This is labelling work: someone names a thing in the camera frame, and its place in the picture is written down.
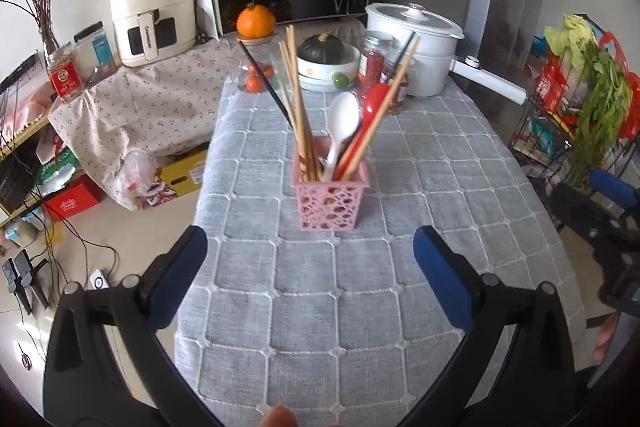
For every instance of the red plastic bag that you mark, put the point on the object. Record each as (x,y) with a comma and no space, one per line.
(617,57)

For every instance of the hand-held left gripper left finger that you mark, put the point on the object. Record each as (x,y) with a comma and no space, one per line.
(175,277)

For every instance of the grey refrigerator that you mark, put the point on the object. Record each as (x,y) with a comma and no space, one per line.
(500,7)

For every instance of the clear container black lid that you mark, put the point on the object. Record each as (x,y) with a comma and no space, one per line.
(100,52)

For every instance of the white bowl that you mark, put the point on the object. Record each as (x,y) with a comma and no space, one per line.
(320,77)

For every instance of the white electric cooking pot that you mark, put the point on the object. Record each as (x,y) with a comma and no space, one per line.
(430,62)

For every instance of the wooden chopstick pair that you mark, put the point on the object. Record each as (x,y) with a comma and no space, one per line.
(309,142)

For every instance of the clear plastic bag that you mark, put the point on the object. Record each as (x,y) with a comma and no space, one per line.
(135,172)

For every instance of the orange fruit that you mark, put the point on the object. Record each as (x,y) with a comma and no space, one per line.
(255,22)

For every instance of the black floor gadgets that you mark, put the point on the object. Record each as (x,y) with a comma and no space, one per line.
(22,272)

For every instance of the green lime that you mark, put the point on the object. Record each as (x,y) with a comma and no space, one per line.
(340,81)

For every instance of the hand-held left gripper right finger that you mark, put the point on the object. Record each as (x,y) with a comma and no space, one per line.
(442,277)

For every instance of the white charger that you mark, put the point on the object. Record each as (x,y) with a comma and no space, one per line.
(98,279)

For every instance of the glass jar of tomatoes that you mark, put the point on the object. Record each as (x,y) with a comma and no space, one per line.
(252,84)

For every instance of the white plastic spoon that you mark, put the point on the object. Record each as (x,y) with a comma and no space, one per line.
(344,117)

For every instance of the napa cabbage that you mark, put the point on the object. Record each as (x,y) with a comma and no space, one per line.
(570,34)

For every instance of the red plastic spoon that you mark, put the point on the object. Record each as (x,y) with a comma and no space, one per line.
(376,99)

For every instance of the dark green squash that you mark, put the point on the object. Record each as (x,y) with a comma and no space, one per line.
(320,49)

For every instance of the red snack packets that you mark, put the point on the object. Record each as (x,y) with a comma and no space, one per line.
(550,87)

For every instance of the floral cabinet cover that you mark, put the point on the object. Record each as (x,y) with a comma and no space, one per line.
(150,107)

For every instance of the yellow cardboard box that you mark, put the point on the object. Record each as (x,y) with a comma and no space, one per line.
(185,172)

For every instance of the clear jar of red snacks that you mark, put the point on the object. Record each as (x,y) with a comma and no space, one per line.
(372,67)

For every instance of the grey checked tablecloth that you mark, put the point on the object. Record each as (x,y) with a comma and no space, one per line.
(400,207)

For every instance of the person's left hand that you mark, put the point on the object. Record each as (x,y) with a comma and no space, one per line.
(277,417)

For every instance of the pink lattice utensil holder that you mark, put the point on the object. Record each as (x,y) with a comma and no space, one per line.
(330,207)

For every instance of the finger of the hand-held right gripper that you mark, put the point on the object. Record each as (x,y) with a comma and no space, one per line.
(612,189)
(570,207)

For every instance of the small jar of red snacks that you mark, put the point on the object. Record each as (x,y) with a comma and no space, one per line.
(400,94)

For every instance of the green and white bag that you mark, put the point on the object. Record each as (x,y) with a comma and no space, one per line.
(57,172)

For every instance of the black chopstick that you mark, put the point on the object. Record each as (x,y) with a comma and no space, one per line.
(265,82)
(401,57)

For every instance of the green leafy vegetables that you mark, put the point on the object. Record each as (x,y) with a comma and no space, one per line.
(600,107)

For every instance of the red cardboard box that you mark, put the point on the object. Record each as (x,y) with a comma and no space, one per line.
(70,204)

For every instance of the person's right hand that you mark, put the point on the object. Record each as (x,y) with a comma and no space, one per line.
(605,337)

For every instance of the teal snack packet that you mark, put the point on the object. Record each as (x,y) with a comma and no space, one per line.
(547,134)

